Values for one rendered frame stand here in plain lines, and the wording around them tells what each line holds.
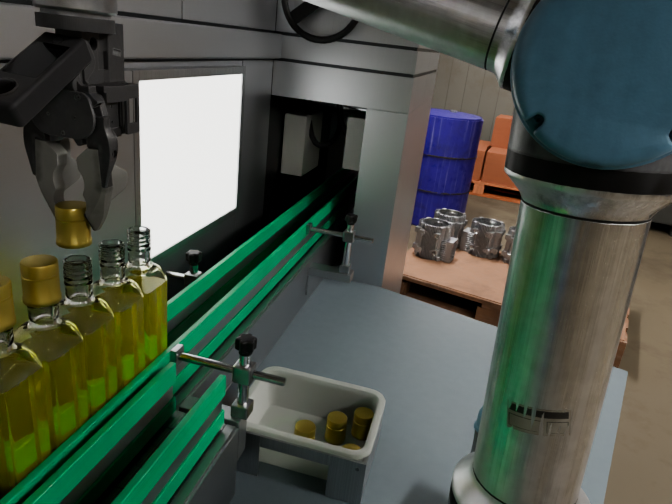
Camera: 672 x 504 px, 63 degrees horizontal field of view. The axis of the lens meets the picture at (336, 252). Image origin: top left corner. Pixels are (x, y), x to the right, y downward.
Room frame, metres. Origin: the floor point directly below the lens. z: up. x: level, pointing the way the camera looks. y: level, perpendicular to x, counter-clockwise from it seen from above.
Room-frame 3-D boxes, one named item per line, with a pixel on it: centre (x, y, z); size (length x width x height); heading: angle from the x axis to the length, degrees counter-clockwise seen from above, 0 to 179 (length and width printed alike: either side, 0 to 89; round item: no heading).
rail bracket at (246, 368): (0.66, 0.13, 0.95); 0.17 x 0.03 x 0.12; 78
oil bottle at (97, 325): (0.55, 0.28, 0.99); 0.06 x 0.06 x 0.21; 79
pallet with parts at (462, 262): (3.15, -1.08, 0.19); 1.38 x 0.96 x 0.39; 61
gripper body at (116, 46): (0.58, 0.28, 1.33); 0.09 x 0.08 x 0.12; 169
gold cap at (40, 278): (0.50, 0.29, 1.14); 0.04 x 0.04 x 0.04
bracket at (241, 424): (0.66, 0.15, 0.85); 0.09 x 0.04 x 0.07; 78
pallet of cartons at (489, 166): (6.27, -1.58, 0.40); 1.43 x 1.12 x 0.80; 61
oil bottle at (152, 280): (0.67, 0.26, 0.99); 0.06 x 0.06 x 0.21; 80
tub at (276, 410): (0.75, 0.01, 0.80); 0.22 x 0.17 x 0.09; 78
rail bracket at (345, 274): (1.28, 0.00, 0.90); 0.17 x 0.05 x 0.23; 78
